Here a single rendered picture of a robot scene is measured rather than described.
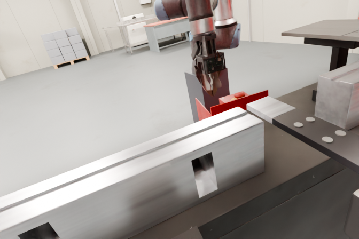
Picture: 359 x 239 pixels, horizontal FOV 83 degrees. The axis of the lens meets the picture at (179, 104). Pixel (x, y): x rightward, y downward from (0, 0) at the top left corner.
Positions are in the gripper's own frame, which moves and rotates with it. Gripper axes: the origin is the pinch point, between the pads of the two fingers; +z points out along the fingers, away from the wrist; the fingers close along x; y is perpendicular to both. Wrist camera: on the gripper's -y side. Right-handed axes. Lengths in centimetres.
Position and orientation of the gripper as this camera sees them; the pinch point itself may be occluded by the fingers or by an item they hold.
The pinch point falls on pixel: (211, 92)
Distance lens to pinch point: 73.6
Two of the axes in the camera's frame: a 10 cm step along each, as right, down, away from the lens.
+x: 9.5, -2.8, 1.5
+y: 2.4, 3.0, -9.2
